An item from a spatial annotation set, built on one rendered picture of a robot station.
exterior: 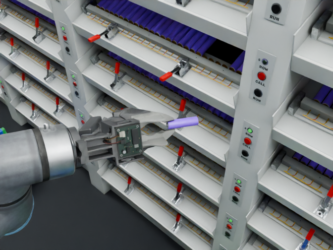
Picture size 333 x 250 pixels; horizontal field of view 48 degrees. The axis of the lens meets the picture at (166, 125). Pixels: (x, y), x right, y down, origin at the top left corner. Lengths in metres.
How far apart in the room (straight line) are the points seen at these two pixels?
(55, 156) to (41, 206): 1.23
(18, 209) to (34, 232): 1.07
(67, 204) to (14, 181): 1.20
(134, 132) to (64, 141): 0.12
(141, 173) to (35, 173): 0.85
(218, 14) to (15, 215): 0.55
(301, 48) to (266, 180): 0.38
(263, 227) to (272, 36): 0.58
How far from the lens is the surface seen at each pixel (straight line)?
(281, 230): 1.12
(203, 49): 0.97
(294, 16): 0.70
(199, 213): 1.34
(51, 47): 1.47
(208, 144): 1.03
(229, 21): 0.80
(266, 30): 0.74
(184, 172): 1.20
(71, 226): 1.75
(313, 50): 0.74
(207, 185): 1.18
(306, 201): 0.97
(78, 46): 1.27
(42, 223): 1.79
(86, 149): 0.62
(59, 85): 1.59
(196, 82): 0.93
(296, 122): 0.85
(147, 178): 1.43
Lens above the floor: 1.45
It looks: 44 degrees down
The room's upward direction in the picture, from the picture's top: straight up
